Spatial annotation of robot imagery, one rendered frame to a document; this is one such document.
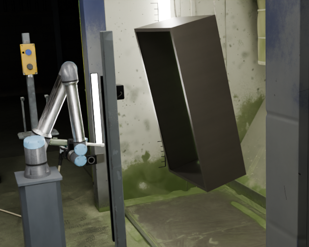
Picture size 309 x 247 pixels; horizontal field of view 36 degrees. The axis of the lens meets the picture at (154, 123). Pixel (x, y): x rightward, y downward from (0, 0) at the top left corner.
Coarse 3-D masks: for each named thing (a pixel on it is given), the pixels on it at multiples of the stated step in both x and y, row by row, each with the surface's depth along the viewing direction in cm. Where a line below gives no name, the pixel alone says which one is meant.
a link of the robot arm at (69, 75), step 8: (64, 64) 338; (72, 64) 339; (64, 72) 334; (72, 72) 334; (64, 80) 333; (72, 80) 333; (72, 88) 336; (72, 96) 336; (72, 104) 338; (72, 112) 339; (80, 112) 342; (72, 120) 341; (80, 120) 342; (72, 128) 343; (80, 128) 342; (80, 136) 343; (80, 144) 343; (80, 152) 344
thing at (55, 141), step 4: (52, 140) 380; (56, 140) 382; (60, 140) 384; (64, 140) 386; (52, 144) 381; (56, 144) 382; (60, 144) 384; (64, 144) 386; (88, 144) 399; (92, 144) 401; (96, 144) 403; (100, 144) 405; (60, 156) 387; (60, 160) 388; (60, 164) 389
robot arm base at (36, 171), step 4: (28, 164) 336; (36, 164) 335; (40, 164) 336; (44, 164) 339; (28, 168) 336; (32, 168) 335; (36, 168) 335; (40, 168) 336; (44, 168) 338; (48, 168) 342; (24, 172) 341; (28, 172) 336; (32, 172) 335; (36, 172) 335; (40, 172) 336; (44, 172) 337; (48, 172) 340; (24, 176) 340; (28, 176) 335; (32, 176) 334; (36, 176) 334; (40, 176) 335; (44, 176) 337
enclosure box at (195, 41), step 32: (160, 32) 372; (192, 32) 316; (160, 64) 376; (192, 64) 320; (224, 64) 331; (160, 96) 381; (192, 96) 324; (224, 96) 336; (160, 128) 386; (192, 128) 330; (224, 128) 340; (192, 160) 404; (224, 160) 345
